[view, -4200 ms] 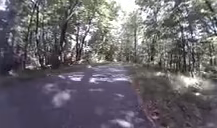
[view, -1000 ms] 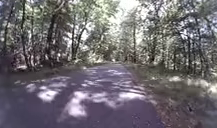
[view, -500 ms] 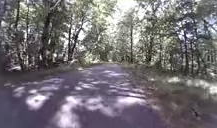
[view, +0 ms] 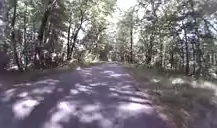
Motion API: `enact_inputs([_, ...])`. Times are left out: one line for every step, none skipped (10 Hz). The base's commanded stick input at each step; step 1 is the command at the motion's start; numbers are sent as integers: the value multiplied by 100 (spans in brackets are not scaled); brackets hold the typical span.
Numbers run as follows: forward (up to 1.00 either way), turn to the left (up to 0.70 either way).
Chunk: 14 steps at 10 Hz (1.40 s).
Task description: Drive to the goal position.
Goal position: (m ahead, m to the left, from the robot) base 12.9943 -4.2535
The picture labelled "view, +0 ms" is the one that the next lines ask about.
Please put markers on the shaded grassy verge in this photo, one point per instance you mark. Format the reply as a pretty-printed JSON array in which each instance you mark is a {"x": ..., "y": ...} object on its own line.
[{"x": 29, "y": 72}]

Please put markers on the grey asphalt path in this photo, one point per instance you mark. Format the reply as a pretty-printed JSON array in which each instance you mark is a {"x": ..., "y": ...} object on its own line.
[{"x": 92, "y": 96}]

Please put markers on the leafy verge with undergrowth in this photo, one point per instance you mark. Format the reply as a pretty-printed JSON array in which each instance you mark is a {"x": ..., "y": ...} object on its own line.
[{"x": 186, "y": 93}]

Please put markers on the wood of trees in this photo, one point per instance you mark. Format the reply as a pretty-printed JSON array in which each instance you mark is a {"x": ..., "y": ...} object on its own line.
[{"x": 96, "y": 30}]

